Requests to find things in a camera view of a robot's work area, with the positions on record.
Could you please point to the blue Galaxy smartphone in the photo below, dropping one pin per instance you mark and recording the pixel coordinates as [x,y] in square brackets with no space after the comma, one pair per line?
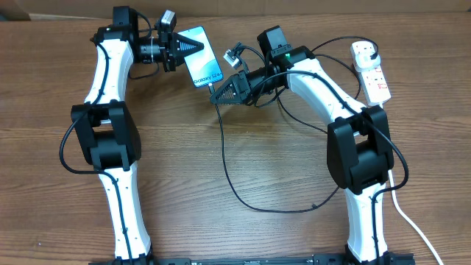
[203,66]

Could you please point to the white power strip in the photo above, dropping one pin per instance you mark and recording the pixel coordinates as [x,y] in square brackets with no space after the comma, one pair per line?
[373,82]

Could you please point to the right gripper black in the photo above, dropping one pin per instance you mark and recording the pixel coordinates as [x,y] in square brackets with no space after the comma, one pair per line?
[241,87]

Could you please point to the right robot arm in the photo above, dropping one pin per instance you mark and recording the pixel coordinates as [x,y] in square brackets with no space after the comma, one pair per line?
[359,147]

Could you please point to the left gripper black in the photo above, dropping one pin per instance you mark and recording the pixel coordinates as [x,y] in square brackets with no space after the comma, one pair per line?
[174,41]

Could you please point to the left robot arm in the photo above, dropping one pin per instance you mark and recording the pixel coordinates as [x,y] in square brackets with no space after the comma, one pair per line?
[107,134]

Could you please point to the white charger plug adapter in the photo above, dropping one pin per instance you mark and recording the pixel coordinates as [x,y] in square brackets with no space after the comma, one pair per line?
[364,62]

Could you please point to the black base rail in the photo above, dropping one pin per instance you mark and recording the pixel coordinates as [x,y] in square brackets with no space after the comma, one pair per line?
[257,260]

